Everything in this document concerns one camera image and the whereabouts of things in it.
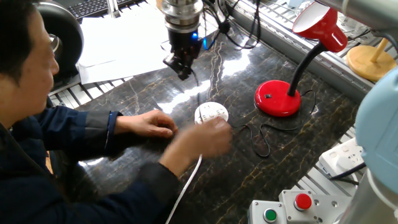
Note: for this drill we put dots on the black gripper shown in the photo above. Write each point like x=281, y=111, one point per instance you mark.
x=185, y=43

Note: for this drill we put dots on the round white power socket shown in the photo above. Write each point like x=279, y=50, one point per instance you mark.
x=208, y=110

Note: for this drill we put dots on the person's left forearm navy sleeve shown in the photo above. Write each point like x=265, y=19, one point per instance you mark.
x=77, y=133

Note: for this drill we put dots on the person's right forearm navy sleeve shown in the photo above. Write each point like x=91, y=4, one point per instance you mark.
x=140, y=193

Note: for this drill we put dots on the red gooseneck desk lamp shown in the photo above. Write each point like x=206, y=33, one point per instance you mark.
x=276, y=99

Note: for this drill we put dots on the white power strip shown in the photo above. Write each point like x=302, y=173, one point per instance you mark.
x=342, y=157

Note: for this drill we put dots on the person's left hand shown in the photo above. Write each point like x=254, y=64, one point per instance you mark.
x=146, y=124

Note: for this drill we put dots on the person's right hand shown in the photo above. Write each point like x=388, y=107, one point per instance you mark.
x=202, y=140

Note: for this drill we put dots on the white paper sheet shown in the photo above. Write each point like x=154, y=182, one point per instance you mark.
x=124, y=68
x=124, y=34

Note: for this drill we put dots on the black keyboard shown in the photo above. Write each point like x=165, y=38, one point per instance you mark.
x=93, y=7

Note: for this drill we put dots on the black rounded chair back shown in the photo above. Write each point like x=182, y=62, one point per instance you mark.
x=70, y=40

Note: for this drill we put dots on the eyeglasses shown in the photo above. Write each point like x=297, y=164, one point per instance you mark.
x=54, y=42

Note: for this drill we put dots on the person's head black hair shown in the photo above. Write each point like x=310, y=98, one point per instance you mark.
x=18, y=62

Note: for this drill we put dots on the grey box green button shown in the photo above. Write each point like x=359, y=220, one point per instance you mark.
x=264, y=213

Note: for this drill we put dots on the grey box red button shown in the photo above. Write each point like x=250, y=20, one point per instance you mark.
x=295, y=208

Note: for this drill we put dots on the wooden round base stand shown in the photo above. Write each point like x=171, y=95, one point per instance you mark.
x=370, y=63

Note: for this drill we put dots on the person's torso navy jacket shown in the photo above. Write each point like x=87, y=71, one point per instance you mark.
x=25, y=186

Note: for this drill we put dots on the silver stand post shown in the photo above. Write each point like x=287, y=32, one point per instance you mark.
x=113, y=7

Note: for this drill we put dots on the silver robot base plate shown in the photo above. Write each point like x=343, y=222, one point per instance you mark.
x=334, y=208

